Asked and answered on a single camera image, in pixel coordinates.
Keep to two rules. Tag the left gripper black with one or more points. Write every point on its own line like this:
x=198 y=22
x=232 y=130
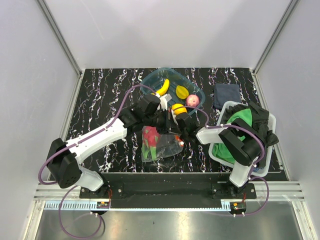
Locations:
x=165 y=129

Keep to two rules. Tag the orange fake fruit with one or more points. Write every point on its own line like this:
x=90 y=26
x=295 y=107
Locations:
x=178 y=109

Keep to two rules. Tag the red fake fruit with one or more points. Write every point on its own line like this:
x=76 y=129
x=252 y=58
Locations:
x=150 y=138

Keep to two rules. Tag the clear zip top bag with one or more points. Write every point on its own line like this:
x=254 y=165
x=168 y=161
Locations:
x=168 y=146

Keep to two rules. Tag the purple fake fruit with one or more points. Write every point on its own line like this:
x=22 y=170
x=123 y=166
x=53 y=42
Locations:
x=192 y=100

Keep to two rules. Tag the yellow fake lemon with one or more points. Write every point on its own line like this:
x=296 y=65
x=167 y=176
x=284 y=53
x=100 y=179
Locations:
x=181 y=92

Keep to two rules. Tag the yellow fake banana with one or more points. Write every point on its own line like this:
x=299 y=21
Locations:
x=165 y=87

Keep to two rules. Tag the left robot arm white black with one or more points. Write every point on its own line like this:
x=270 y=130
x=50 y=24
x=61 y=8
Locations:
x=65 y=158

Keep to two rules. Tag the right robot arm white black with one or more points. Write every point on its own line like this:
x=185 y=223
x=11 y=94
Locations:
x=241 y=140

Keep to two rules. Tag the teal plastic container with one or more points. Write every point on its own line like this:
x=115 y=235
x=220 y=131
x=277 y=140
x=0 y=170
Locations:
x=156 y=80

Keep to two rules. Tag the green cloth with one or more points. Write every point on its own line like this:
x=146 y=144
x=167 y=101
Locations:
x=219 y=149

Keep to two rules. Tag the white plastic basket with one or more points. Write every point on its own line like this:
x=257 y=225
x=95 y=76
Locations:
x=260 y=171

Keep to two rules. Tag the navy folded cloth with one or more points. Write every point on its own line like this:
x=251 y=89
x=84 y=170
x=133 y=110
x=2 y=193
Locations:
x=224 y=93

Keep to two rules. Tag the black cloth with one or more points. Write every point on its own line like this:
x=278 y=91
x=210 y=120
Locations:
x=260 y=119

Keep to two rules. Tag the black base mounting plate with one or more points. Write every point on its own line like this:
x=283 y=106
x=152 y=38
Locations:
x=169 y=191

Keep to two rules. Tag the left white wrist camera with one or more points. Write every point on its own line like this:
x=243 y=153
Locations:
x=164 y=99

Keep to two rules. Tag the right aluminium frame post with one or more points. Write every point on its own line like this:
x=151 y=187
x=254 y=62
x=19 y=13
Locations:
x=276 y=33

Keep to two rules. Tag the aluminium frame post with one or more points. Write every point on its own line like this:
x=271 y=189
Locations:
x=59 y=36
x=276 y=33

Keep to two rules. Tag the left aluminium frame post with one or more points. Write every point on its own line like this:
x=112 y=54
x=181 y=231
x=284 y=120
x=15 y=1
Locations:
x=59 y=36

